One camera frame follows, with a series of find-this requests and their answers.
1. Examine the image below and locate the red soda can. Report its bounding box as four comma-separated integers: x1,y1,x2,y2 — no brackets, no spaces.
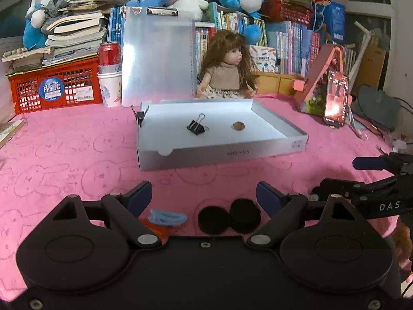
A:
98,42,122,74

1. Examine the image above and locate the white cardboard box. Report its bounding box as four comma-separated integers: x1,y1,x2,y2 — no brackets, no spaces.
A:
132,99,308,172

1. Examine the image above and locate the red hair clip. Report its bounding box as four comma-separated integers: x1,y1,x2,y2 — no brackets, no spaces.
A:
139,218,171,239

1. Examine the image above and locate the pink bunny-print blanket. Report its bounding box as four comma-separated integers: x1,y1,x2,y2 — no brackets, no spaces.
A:
0,92,413,301

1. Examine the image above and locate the wooden drawer organizer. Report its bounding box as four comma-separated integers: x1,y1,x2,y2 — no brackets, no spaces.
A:
254,71,308,96

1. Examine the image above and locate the white cable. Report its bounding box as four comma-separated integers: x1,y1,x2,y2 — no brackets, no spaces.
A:
346,109,369,140

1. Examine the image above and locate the black round lid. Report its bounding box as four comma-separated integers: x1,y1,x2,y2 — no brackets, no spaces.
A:
197,206,231,236
229,198,261,233

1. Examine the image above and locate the blue gift bag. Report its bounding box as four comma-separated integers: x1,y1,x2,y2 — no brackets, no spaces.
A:
311,0,347,44

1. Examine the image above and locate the colourful patterned box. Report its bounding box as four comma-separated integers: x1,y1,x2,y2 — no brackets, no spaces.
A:
249,45,277,73

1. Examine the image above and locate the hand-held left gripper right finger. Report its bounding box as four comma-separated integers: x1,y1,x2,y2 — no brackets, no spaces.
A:
246,181,367,250

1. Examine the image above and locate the blue and white plush toy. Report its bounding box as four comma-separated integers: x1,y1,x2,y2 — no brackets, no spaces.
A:
22,4,50,50

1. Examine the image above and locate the brown-haired doll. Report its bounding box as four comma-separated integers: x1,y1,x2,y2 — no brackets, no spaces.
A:
194,30,260,100

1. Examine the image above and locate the row of upright books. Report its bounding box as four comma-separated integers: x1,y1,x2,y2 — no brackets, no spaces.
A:
108,2,327,75

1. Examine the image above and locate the red mesh basket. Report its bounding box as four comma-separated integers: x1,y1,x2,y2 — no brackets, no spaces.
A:
261,0,314,27

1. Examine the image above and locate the grey bag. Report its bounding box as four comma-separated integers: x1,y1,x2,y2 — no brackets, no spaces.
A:
351,85,401,133

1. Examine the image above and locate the white paper cup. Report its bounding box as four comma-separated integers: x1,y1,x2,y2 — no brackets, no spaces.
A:
97,65,123,108

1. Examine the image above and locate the pink cardboard stand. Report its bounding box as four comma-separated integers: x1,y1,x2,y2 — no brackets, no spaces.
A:
293,43,351,116

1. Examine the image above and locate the blue hair clip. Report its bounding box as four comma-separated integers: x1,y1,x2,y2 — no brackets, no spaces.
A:
149,209,188,227

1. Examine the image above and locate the grey plush toy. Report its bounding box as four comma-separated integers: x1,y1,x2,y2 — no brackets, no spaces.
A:
42,0,83,35

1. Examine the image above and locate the smartphone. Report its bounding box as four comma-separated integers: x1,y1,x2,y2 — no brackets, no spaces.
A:
323,70,351,128

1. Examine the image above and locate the stack of worn books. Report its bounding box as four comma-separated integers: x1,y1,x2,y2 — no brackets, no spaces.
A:
2,0,125,72

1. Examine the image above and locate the red plastic crate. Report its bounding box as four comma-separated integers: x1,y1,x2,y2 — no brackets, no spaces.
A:
6,56,101,114

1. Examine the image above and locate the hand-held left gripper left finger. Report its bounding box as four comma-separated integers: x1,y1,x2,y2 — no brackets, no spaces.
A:
52,180,162,250

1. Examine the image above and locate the brown cardboard sheet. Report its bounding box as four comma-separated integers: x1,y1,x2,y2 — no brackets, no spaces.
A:
354,35,387,88

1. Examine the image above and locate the small black binder clip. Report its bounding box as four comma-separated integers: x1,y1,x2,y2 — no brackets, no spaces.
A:
132,105,150,127

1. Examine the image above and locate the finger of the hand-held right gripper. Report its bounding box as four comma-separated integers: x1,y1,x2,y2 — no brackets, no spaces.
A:
310,177,399,202
352,152,413,176

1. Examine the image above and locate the open book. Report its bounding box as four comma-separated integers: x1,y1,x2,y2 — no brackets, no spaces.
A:
0,119,27,150

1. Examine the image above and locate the person's right forearm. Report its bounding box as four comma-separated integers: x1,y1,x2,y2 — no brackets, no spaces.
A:
389,215,413,298

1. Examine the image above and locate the large black binder clip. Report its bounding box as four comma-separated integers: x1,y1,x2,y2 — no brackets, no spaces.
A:
186,114,209,135

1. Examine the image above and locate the translucent clipboard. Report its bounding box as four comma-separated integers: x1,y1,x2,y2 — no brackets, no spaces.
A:
122,6,196,107

